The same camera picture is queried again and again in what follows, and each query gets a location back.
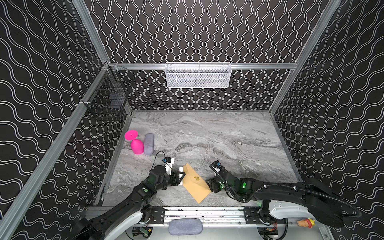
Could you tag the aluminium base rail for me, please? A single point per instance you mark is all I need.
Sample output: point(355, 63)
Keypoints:
point(253, 216)

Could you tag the black wire basket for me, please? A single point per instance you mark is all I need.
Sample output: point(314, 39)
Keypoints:
point(108, 102)

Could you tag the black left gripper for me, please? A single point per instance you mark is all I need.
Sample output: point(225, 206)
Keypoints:
point(178, 178)

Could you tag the aluminium corner post right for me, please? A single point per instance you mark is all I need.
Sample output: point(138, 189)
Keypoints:
point(314, 37)

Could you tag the magenta plastic goblet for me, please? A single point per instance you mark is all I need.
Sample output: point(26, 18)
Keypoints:
point(137, 145)

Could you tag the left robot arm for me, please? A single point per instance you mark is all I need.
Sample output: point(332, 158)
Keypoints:
point(111, 224)

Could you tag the toy ice cream cone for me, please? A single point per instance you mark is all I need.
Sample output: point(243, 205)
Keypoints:
point(306, 223)

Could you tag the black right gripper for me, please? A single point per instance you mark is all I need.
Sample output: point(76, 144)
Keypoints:
point(213, 184)

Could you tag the aluminium back crossbar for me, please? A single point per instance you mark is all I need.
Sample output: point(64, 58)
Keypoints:
point(233, 66)

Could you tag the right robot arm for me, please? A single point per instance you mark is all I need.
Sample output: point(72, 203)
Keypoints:
point(320, 201)

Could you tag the grey fabric pouch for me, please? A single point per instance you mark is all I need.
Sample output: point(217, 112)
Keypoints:
point(183, 227)

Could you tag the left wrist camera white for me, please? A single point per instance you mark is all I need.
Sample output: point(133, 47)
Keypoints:
point(168, 163)

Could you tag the aluminium left side rail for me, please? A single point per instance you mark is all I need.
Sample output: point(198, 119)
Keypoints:
point(19, 207)

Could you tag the aluminium corner post left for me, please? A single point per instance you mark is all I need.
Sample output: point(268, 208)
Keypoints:
point(91, 29)

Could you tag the white wire basket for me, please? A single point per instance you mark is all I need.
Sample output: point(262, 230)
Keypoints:
point(198, 77)

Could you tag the aluminium corner post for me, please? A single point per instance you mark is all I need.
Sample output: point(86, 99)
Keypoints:
point(314, 37)
point(91, 29)

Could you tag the brown manila envelope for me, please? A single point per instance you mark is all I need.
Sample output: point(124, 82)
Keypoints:
point(195, 184)

